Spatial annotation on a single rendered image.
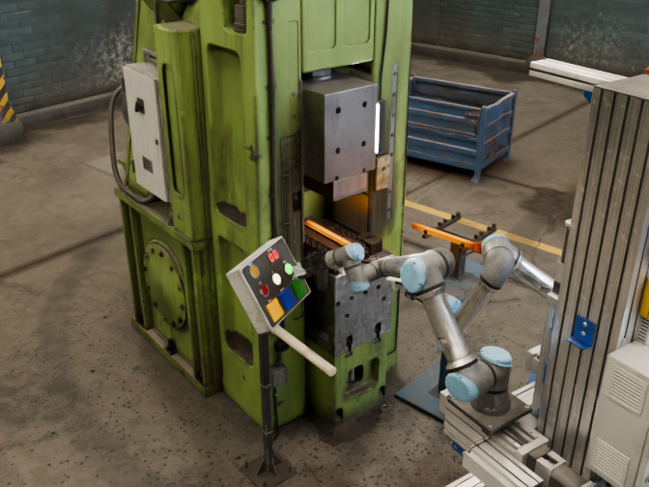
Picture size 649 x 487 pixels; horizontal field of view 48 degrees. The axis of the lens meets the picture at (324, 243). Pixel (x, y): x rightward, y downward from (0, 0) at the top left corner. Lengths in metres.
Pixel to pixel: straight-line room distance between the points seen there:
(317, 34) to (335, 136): 0.44
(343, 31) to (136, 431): 2.26
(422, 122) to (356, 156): 3.88
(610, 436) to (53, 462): 2.61
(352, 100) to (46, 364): 2.50
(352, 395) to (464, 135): 3.63
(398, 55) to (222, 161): 0.96
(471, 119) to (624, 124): 4.66
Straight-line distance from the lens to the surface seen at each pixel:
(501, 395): 2.81
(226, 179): 3.55
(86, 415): 4.23
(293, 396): 3.91
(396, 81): 3.59
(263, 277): 3.00
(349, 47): 3.35
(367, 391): 3.98
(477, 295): 2.95
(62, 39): 9.18
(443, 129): 7.08
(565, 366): 2.73
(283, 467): 3.75
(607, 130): 2.36
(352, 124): 3.26
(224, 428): 4.00
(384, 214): 3.78
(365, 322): 3.69
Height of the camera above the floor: 2.59
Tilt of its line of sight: 27 degrees down
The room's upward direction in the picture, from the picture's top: straight up
